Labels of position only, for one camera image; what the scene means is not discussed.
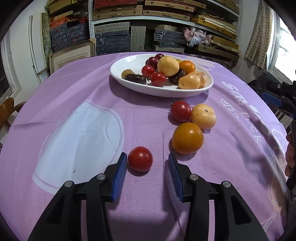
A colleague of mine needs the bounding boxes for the red cherry tomato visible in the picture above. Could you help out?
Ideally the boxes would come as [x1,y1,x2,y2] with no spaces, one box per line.
[170,100,191,123]
[141,65,155,77]
[128,146,153,172]
[150,72,166,86]

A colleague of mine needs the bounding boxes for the stack of wooden frames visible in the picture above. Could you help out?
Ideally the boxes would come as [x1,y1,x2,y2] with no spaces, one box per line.
[192,11,241,62]

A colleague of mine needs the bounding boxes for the wooden chair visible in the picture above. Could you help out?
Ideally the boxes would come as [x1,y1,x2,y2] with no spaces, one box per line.
[0,97,27,130]

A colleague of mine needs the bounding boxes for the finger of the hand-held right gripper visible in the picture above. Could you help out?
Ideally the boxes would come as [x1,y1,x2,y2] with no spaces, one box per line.
[257,76,292,93]
[262,91,284,108]

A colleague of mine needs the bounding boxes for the framed picture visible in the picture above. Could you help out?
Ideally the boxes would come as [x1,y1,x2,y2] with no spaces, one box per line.
[48,38,96,73]

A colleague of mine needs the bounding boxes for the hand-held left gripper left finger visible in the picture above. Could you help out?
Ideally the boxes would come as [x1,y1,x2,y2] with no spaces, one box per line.
[28,152,128,241]

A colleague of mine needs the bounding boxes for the stack of dark grey boxes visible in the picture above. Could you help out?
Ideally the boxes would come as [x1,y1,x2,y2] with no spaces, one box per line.
[154,30,188,48]

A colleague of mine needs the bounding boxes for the crumpled pink cloth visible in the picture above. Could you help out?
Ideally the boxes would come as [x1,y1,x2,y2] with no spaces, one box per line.
[183,26,212,48]

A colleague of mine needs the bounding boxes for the stack of navy flat boxes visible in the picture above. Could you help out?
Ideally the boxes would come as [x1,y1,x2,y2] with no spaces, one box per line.
[95,31,131,56]

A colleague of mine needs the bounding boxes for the stack of blue speckled boxes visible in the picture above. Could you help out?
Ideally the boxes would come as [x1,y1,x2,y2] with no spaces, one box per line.
[50,23,89,52]

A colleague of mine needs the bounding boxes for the grey woven upright boxes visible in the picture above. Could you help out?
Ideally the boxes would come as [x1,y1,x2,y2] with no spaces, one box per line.
[130,26,147,52]

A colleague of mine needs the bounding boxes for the striped pepino melon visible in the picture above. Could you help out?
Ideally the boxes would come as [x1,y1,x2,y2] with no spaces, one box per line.
[193,71,208,88]

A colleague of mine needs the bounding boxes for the person's right hand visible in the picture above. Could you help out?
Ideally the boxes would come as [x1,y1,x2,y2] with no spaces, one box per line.
[285,133,296,178]

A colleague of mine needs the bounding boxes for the mandarin orange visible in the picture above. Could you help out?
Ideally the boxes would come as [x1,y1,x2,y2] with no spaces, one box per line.
[179,60,196,75]

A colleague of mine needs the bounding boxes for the pale yellow round fruit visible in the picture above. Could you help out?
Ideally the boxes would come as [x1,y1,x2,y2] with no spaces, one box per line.
[157,56,180,77]
[178,73,201,90]
[191,104,217,130]

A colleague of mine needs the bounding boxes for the white oval plate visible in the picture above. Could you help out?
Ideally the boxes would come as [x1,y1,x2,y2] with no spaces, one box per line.
[110,53,214,98]

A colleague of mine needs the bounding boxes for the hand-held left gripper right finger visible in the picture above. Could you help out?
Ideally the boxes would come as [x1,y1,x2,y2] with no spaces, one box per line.
[168,152,270,241]

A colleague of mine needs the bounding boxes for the white panel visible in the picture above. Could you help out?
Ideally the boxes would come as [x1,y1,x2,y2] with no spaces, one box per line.
[29,14,50,85]

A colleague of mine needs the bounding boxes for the red floral flat box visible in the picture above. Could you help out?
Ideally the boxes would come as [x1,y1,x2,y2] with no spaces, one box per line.
[93,0,145,10]

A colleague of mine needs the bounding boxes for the dark brown water chestnut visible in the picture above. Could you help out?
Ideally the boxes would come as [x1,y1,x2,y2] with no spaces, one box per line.
[124,74,148,85]
[168,68,186,85]

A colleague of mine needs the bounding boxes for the purple tablecloth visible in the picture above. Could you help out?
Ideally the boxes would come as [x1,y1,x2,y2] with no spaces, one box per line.
[0,51,296,241]

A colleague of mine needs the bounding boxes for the brick pattern curtain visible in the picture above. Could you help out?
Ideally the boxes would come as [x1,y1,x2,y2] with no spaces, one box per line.
[244,2,281,73]

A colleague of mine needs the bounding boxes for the white framed dark window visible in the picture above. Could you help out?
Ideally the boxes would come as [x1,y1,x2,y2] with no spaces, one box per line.
[0,32,22,102]

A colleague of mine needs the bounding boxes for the metal shelving unit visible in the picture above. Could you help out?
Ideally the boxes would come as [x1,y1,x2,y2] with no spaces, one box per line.
[88,0,242,61]

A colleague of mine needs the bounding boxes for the orange patterned boxes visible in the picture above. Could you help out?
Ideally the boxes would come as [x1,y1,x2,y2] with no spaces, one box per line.
[50,16,88,29]

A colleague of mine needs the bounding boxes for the bright window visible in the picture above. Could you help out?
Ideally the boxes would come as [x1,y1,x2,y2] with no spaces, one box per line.
[266,16,296,84]

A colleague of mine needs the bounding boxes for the green marbled board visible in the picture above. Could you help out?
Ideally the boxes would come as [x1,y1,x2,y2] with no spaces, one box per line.
[42,13,53,55]

